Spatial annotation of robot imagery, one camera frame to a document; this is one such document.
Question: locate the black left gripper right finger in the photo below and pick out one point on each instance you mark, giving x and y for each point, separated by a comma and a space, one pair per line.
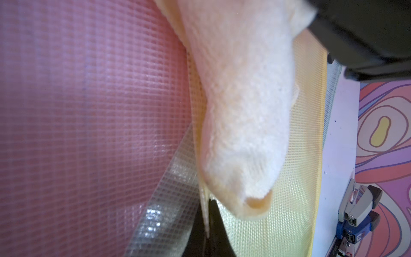
219, 244

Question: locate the yellow microfiber cloth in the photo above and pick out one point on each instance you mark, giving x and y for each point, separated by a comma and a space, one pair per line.
243, 52

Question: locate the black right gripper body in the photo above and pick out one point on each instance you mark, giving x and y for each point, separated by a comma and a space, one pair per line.
372, 39

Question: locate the yellow mesh document bag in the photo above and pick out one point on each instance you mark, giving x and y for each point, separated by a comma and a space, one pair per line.
288, 228

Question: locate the blue grey stapler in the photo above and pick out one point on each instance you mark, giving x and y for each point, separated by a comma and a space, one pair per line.
356, 218

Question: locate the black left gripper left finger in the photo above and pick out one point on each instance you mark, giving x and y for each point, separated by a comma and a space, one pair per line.
197, 245

